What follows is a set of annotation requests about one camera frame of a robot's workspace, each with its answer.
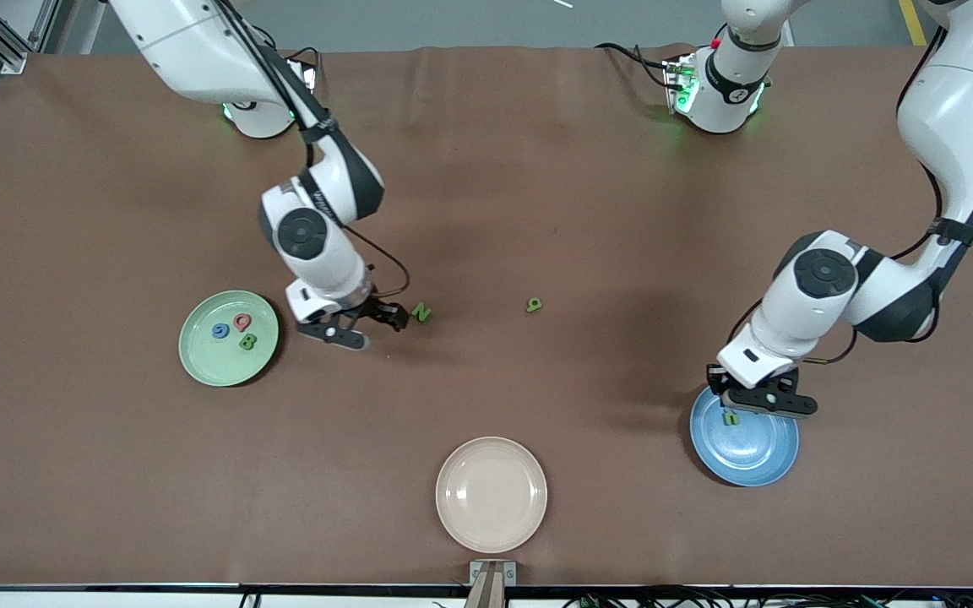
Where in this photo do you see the blue round plate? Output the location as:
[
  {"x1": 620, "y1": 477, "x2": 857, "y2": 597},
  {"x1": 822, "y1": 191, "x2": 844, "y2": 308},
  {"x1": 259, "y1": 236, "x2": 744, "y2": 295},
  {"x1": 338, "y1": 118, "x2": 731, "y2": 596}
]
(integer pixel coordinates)
[{"x1": 689, "y1": 387, "x2": 801, "y2": 488}]

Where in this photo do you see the light green round plate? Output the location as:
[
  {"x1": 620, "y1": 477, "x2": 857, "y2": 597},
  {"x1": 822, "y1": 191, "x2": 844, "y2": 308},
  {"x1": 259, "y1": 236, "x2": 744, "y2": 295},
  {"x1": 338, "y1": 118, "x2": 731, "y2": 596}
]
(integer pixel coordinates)
[{"x1": 178, "y1": 290, "x2": 280, "y2": 388}]

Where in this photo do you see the beige round plate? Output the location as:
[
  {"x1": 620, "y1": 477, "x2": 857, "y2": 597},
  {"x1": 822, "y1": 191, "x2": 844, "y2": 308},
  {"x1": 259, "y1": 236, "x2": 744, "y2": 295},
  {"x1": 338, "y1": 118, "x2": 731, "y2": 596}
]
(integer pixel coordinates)
[{"x1": 435, "y1": 436, "x2": 549, "y2": 555}]

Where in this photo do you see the brown table cover mat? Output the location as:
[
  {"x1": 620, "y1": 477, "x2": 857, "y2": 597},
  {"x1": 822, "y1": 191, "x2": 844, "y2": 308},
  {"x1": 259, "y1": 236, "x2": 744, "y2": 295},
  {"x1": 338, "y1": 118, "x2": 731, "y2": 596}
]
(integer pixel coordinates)
[{"x1": 0, "y1": 44, "x2": 973, "y2": 589}]

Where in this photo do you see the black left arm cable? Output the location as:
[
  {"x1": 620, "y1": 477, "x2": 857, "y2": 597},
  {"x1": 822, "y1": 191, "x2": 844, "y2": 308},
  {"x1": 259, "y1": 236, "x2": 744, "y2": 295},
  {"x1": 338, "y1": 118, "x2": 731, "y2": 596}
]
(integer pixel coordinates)
[{"x1": 725, "y1": 25, "x2": 973, "y2": 366}]

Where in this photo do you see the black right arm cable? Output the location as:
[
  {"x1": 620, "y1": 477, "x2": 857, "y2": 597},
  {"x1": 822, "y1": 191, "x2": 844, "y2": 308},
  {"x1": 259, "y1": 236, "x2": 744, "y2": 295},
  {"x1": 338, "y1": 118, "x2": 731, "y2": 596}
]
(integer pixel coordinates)
[{"x1": 215, "y1": 0, "x2": 413, "y2": 298}]

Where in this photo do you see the wooden camera stand bracket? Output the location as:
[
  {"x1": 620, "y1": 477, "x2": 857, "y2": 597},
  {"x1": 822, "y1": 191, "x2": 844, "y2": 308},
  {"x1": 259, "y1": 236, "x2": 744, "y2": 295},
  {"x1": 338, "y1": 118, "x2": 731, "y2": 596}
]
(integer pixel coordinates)
[{"x1": 467, "y1": 559, "x2": 519, "y2": 608}]

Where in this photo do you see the black arm base cable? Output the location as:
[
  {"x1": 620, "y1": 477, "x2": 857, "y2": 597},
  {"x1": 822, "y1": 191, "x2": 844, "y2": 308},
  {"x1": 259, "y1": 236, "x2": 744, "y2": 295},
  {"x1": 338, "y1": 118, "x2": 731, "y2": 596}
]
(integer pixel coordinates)
[{"x1": 595, "y1": 42, "x2": 677, "y2": 87}]

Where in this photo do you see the aluminium frame profile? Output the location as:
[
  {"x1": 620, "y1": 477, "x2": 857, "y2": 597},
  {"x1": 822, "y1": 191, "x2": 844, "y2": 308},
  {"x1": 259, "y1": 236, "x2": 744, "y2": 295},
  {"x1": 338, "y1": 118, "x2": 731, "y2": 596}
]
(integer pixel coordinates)
[{"x1": 0, "y1": 0, "x2": 63, "y2": 75}]

